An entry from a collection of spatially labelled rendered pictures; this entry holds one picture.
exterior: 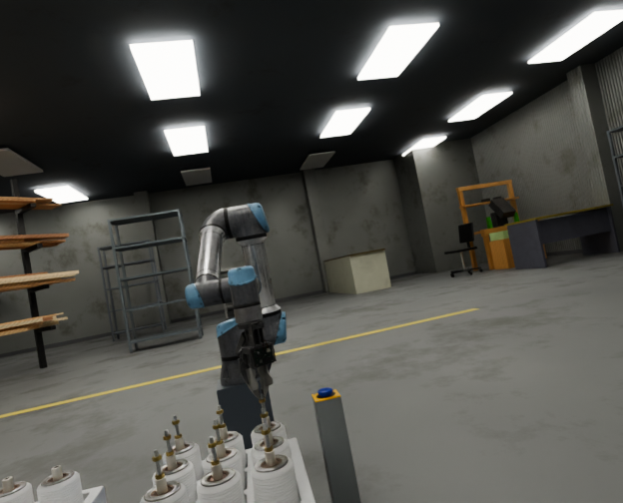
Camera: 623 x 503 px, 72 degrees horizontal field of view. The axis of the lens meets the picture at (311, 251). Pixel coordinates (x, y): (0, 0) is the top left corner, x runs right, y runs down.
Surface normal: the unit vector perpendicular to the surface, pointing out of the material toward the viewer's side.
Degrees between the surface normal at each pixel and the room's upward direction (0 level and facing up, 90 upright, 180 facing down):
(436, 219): 90
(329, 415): 90
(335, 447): 90
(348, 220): 90
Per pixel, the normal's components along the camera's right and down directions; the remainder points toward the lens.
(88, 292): 0.19, -0.07
